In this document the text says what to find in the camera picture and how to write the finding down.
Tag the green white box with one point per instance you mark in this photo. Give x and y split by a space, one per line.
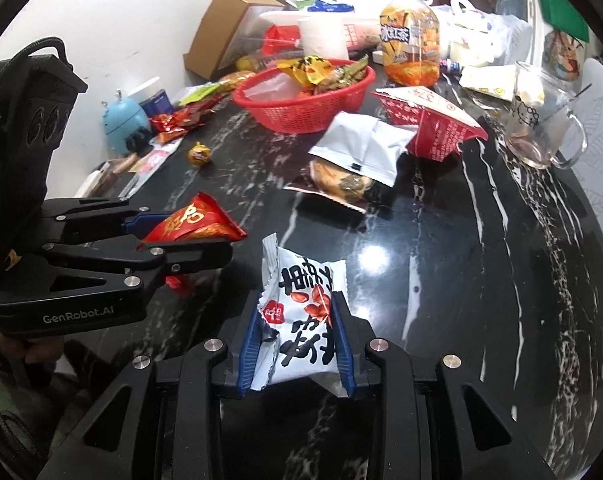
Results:
301 2

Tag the white jug with plush toy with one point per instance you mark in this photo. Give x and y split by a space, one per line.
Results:
469 35

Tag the white jar dark blue label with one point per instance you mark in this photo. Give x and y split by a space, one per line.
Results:
154 97

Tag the red gold foil snack packet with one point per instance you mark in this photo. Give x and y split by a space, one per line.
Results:
196 220

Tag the white plastic tray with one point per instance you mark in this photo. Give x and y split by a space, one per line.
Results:
281 17

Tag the clear glass mug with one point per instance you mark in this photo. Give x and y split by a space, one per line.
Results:
536 130

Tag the large green tote bag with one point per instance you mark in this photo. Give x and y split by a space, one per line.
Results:
564 10

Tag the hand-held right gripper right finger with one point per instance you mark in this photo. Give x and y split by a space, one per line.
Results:
342 345

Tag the red packet in clear box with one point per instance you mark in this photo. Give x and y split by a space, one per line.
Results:
279 40

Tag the pink patterned paper cup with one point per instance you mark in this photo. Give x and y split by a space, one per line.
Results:
364 35

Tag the dark red sausage packets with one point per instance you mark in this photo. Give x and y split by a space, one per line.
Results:
201 107

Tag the yellow snack packet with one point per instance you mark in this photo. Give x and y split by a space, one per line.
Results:
304 70

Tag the toilet paper roll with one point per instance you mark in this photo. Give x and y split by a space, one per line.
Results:
324 37

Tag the pink white packet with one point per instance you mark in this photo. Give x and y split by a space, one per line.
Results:
154 162

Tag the blue purple tissue pack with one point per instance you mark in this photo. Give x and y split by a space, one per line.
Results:
331 6

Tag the person's left hand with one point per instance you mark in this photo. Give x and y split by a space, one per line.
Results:
38 352

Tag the clear cracker packet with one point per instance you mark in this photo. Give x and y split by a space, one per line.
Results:
331 185

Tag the orange label tea bottle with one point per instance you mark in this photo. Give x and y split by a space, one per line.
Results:
411 35

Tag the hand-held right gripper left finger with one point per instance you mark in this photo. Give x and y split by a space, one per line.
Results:
249 345

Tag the round golden candy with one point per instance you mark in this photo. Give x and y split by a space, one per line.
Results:
200 154

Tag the yellow orange bread packet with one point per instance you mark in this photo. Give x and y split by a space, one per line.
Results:
236 81

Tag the red plastic basket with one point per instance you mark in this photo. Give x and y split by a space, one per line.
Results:
301 115

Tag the plain white snack packet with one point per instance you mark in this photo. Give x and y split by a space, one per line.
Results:
361 145

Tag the red white triangular snack packet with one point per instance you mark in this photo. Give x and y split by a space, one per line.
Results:
431 125

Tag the small purple bottle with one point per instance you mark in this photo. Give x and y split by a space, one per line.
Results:
450 64

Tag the white peanut snack packet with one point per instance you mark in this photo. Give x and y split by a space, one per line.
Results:
301 320

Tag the smiley print pouch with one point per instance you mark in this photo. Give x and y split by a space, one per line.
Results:
486 82

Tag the yellow fruit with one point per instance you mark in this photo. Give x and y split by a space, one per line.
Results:
249 63

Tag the white plastic bag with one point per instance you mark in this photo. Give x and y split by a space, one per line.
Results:
509 30

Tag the green snack packet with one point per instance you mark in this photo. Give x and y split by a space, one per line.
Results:
199 95

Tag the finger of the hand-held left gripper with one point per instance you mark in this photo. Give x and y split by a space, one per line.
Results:
136 221
196 255

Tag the dark stirring stick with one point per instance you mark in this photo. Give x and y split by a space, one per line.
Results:
576 96

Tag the blue round gadget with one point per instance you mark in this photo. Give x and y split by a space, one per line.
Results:
124 120

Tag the brown cardboard box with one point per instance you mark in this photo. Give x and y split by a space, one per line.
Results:
216 30

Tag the cartoon print bag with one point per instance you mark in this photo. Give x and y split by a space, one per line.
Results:
564 57

